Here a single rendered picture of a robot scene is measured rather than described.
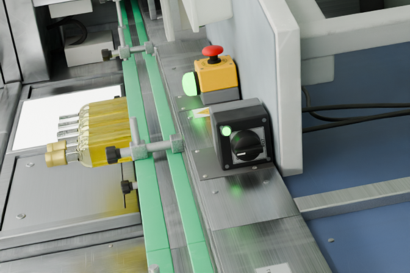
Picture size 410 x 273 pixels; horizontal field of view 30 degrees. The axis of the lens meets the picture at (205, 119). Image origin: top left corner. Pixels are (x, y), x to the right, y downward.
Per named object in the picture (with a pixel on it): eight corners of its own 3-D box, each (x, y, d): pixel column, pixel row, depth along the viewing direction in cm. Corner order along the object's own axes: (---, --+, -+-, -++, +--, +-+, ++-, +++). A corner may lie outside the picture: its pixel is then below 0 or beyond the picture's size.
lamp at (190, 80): (198, 90, 147) (183, 92, 146) (195, 67, 145) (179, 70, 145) (201, 97, 142) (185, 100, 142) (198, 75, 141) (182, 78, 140)
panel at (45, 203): (125, 90, 249) (21, 108, 247) (124, 81, 248) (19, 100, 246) (142, 223, 166) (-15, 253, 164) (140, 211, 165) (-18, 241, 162)
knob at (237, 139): (262, 154, 115) (266, 163, 112) (232, 159, 115) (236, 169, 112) (258, 127, 113) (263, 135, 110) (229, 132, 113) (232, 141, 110)
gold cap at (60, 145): (66, 138, 174) (47, 141, 174) (65, 141, 171) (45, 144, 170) (69, 153, 175) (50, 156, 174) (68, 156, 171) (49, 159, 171)
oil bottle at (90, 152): (174, 144, 173) (80, 161, 171) (170, 121, 171) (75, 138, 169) (176, 153, 168) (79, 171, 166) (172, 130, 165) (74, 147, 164)
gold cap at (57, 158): (68, 167, 168) (48, 170, 167) (67, 153, 170) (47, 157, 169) (65, 159, 165) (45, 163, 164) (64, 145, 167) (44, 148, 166)
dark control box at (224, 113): (265, 141, 123) (214, 150, 123) (260, 95, 120) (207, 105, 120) (277, 162, 116) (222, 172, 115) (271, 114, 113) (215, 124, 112)
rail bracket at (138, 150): (184, 144, 131) (107, 158, 130) (178, 105, 129) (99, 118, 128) (187, 153, 128) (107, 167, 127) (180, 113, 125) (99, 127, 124)
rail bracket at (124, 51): (159, 86, 190) (109, 95, 189) (148, 21, 184) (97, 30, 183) (160, 90, 187) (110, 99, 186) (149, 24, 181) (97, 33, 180)
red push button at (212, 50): (202, 63, 144) (200, 46, 143) (223, 59, 145) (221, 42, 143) (205, 69, 141) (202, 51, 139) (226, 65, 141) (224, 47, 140)
